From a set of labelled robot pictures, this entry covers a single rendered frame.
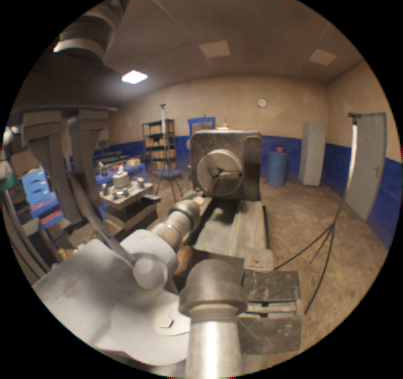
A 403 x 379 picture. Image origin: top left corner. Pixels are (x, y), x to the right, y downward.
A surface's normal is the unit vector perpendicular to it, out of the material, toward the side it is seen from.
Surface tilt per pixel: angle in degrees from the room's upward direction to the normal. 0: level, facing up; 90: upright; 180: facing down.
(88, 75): 90
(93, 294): 0
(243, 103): 90
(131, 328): 0
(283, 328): 0
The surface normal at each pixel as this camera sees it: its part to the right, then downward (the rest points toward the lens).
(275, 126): -0.35, 0.30
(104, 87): 0.98, 0.02
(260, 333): -0.04, -0.95
